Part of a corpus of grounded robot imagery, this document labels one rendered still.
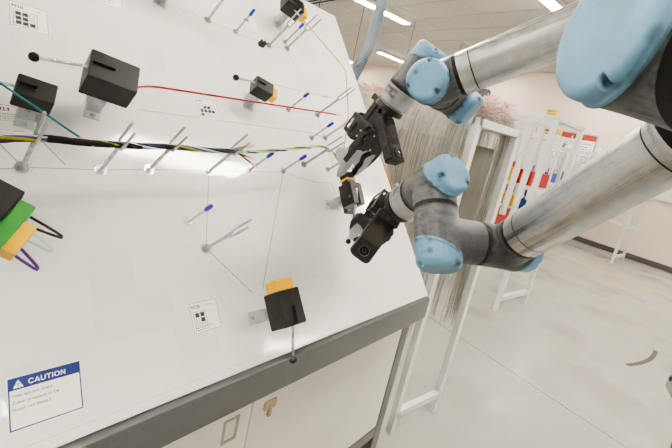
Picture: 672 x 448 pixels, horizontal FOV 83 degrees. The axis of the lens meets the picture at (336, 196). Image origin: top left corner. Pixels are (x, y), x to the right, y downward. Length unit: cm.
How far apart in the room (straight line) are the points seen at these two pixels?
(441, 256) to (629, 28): 39
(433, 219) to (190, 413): 48
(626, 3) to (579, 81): 6
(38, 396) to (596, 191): 72
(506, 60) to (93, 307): 71
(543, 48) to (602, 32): 32
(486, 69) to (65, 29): 71
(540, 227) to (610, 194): 11
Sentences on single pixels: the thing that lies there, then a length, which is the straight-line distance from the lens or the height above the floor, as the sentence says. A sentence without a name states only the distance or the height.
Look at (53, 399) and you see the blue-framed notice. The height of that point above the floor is 91.
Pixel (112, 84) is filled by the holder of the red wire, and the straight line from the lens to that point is 67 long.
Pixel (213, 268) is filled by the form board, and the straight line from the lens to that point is 73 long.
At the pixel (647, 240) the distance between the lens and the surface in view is 897.
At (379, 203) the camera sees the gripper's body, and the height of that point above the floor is 116.
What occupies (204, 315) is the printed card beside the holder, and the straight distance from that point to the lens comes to 71.
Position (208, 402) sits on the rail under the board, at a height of 85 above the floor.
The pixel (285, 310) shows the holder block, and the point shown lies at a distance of 67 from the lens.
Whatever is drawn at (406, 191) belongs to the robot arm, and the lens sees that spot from 71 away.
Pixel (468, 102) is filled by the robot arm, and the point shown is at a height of 140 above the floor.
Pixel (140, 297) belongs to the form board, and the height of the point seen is 99.
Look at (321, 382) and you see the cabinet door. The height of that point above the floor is 71.
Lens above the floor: 131
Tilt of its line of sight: 11 degrees down
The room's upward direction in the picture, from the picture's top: 12 degrees clockwise
